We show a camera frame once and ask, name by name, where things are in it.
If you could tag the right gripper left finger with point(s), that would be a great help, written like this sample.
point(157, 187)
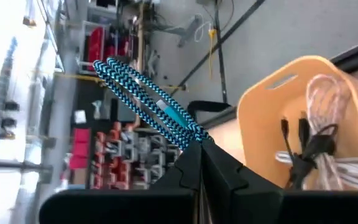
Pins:
point(135, 207)

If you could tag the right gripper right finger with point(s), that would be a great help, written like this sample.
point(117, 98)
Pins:
point(259, 207)

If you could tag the shelf with red bins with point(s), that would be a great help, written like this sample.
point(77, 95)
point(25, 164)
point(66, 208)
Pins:
point(96, 46)
point(117, 155)

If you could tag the orange plastic bin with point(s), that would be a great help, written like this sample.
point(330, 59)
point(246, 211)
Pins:
point(259, 124)

